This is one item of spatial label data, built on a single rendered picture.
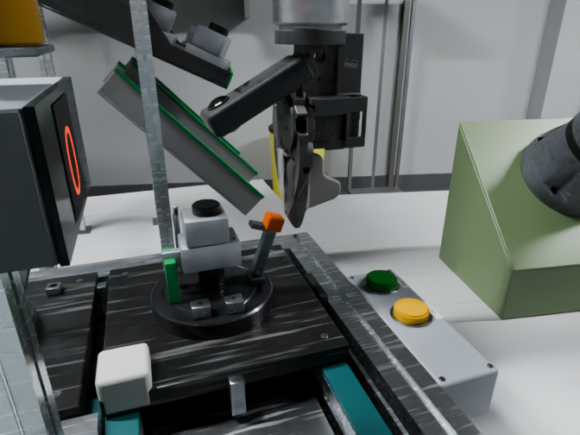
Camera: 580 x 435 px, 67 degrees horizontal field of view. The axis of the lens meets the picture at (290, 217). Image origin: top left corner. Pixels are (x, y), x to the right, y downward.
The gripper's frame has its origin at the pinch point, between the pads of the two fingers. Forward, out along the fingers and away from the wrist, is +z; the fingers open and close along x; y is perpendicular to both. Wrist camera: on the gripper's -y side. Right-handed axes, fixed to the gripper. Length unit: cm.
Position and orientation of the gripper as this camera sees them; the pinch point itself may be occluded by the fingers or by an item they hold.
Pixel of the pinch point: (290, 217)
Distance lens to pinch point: 51.1
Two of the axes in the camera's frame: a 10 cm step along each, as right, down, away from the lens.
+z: 0.0, 9.2, 4.0
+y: 9.5, -1.3, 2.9
